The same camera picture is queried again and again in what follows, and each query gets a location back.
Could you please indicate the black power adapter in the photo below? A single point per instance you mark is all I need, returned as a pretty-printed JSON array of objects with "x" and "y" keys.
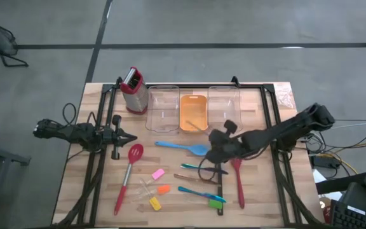
[{"x": 326, "y": 162}]

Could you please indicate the blue iridescent cutlery piece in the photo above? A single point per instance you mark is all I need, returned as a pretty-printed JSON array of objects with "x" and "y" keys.
[{"x": 199, "y": 193}]

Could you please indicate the red round object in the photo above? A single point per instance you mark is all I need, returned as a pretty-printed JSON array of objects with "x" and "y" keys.
[{"x": 327, "y": 214}]

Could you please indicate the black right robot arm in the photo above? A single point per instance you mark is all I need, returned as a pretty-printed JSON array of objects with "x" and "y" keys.
[{"x": 284, "y": 128}]

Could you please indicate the black desk device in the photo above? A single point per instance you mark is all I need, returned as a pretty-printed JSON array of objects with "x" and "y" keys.
[{"x": 361, "y": 197}]

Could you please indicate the copper coloured cutlery piece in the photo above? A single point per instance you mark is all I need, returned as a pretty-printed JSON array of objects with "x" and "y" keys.
[{"x": 186, "y": 177}]

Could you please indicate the clear plastic bag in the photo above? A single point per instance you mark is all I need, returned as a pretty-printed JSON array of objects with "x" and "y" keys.
[{"x": 284, "y": 97}]

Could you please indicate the red steel box grater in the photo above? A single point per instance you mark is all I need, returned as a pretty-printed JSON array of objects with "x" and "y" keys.
[{"x": 137, "y": 98}]

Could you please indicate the orange plastic bin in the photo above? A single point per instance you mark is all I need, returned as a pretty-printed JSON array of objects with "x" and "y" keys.
[{"x": 194, "y": 111}]

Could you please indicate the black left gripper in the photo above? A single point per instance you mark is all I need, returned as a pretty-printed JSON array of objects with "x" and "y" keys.
[{"x": 111, "y": 137}]

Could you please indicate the black monitor base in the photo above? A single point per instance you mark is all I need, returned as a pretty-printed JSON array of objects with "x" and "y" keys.
[{"x": 338, "y": 184}]

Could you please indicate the blue silicone spoon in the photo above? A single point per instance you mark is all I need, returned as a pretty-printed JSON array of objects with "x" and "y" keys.
[{"x": 199, "y": 149}]

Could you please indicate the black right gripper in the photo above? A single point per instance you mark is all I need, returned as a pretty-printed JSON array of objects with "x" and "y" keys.
[{"x": 234, "y": 144}]

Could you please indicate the red silicone slotted spatula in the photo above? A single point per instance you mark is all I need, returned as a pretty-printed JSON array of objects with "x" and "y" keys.
[{"x": 240, "y": 191}]

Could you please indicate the teal iridescent cutlery piece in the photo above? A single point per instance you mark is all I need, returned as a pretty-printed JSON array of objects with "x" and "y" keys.
[{"x": 192, "y": 166}]

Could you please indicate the white paper sheet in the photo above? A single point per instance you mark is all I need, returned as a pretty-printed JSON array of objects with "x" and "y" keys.
[{"x": 319, "y": 177}]

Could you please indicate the black keyboard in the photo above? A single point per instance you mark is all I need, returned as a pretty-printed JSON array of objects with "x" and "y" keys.
[{"x": 354, "y": 219}]

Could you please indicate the clear plastic bin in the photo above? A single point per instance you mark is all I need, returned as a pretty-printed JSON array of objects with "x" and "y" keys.
[
  {"x": 224, "y": 105},
  {"x": 162, "y": 108}
]

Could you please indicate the black aluminium table frame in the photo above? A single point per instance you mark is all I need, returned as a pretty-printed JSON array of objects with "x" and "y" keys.
[{"x": 249, "y": 86}]

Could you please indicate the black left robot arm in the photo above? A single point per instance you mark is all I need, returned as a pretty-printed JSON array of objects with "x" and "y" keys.
[{"x": 75, "y": 132}]

